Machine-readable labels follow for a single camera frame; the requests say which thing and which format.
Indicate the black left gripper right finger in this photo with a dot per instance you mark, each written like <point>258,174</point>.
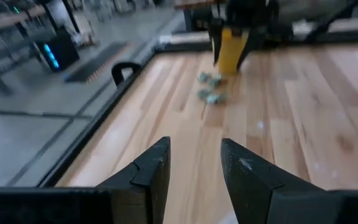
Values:
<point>253,186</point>

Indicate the black computer tower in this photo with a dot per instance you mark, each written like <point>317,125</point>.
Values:
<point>65,49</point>

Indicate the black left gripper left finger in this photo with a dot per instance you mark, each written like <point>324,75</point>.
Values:
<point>149,180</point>

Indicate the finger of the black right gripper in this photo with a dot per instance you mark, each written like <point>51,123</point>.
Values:
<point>217,37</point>
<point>250,43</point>

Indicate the green white sweetener packet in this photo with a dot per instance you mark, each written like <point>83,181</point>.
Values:
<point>210,79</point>
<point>211,97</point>

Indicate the black floor mat striped edge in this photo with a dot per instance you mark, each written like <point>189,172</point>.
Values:
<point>98,63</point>

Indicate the yellow cup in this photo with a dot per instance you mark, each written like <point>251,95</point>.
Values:
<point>230,53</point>

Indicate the black diagonal frame brace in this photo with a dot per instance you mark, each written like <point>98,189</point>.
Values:
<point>331,21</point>

